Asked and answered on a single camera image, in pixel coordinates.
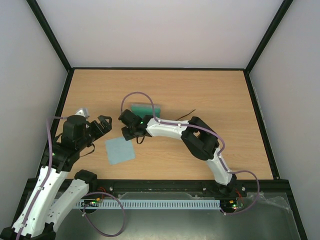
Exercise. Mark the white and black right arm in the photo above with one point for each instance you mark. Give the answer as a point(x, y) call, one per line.
point(201, 141)

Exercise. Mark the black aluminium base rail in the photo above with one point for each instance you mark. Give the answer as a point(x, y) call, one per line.
point(202, 188)

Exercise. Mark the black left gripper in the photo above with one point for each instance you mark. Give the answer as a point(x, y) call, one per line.
point(107, 127)

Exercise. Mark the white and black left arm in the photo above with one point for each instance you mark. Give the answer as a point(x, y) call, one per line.
point(43, 214)

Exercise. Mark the light blue slotted cable duct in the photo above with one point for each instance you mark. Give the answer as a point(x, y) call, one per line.
point(148, 204)

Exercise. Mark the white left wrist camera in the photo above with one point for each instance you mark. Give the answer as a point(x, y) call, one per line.
point(83, 111)

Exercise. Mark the black enclosure frame post left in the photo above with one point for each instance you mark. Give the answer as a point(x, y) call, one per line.
point(39, 15)

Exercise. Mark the black enclosure frame post right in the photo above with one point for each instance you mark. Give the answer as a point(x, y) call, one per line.
point(278, 17)

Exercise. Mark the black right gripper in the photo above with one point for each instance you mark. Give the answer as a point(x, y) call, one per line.
point(132, 125)

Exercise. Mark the light blue cleaning cloth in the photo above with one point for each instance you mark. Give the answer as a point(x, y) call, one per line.
point(119, 150)

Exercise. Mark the grey felt glasses case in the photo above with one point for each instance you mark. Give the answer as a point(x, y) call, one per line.
point(143, 109)

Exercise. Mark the black enclosure frame post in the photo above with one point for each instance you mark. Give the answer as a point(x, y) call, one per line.
point(278, 17)
point(39, 15)

